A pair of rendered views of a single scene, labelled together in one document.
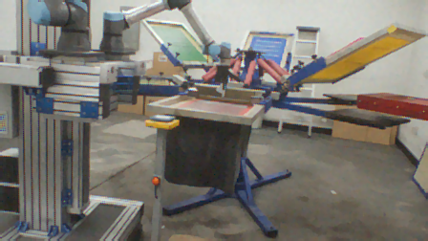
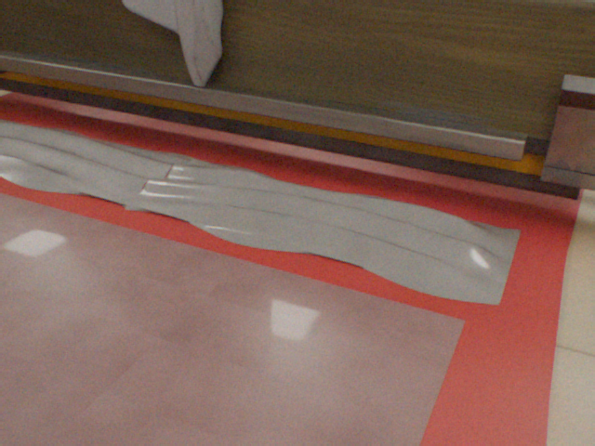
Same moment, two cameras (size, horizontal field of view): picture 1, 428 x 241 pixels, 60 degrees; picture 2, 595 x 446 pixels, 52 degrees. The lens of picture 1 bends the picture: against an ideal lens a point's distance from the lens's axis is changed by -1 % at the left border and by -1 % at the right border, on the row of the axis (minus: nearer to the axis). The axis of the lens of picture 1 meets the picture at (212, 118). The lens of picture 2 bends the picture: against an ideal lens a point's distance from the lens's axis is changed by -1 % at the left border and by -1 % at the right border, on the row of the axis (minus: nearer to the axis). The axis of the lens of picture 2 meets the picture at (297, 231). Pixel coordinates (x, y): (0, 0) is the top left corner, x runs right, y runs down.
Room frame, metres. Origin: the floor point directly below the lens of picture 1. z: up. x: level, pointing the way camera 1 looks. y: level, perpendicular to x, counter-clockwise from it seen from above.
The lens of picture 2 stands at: (2.17, -0.17, 1.09)
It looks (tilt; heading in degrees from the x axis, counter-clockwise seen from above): 29 degrees down; 9
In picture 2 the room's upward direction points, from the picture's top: 2 degrees clockwise
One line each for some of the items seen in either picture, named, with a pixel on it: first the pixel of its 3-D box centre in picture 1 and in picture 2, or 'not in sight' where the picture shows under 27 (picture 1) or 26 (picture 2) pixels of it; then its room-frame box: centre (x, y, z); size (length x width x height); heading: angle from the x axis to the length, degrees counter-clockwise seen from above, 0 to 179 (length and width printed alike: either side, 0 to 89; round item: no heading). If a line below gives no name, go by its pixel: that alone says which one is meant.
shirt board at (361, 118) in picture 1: (311, 109); not in sight; (2.87, -0.76, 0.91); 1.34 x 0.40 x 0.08; 45
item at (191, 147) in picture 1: (199, 152); not in sight; (2.04, 0.06, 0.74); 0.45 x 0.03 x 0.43; 75
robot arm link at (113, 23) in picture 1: (113, 22); not in sight; (2.29, 0.64, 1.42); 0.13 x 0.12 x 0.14; 9
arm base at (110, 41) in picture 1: (112, 41); not in sight; (2.28, 0.64, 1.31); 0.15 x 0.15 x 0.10
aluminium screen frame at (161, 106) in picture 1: (216, 104); not in sight; (2.33, -0.01, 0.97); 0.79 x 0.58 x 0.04; 165
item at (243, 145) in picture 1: (243, 147); not in sight; (2.22, -0.20, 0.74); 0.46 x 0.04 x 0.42; 165
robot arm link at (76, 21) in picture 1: (73, 14); not in sight; (1.79, 0.69, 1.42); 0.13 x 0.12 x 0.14; 149
